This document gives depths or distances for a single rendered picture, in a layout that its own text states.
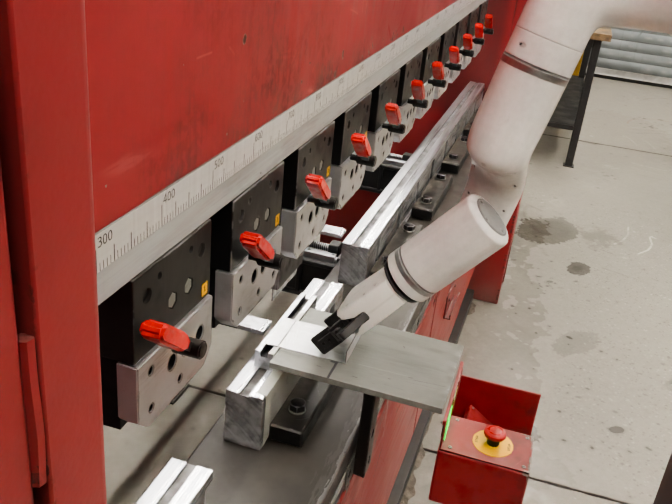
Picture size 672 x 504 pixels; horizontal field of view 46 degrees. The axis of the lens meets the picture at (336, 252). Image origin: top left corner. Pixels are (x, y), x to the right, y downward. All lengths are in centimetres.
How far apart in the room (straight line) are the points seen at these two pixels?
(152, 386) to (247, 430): 46
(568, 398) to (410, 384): 193
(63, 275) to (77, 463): 6
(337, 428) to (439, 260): 35
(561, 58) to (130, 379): 63
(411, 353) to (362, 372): 10
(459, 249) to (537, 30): 29
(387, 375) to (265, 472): 23
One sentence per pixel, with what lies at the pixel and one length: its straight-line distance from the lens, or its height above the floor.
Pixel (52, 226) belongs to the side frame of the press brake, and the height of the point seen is 159.
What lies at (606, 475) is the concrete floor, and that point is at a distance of 277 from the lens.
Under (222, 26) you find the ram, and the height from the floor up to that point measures 153.
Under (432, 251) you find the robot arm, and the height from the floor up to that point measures 121.
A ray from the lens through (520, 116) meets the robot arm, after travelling 102.
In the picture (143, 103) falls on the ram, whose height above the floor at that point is 149.
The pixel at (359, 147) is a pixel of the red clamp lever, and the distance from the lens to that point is 119.
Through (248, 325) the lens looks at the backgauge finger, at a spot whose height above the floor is 100.
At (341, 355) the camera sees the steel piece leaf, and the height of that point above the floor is 100.
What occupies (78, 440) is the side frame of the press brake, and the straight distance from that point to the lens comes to 23.
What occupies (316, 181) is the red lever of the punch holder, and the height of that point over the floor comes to 131.
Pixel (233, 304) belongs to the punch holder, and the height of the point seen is 121.
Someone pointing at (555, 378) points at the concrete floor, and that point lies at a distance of 316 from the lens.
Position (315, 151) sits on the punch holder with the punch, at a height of 132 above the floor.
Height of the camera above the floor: 166
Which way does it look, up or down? 26 degrees down
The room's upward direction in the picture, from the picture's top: 6 degrees clockwise
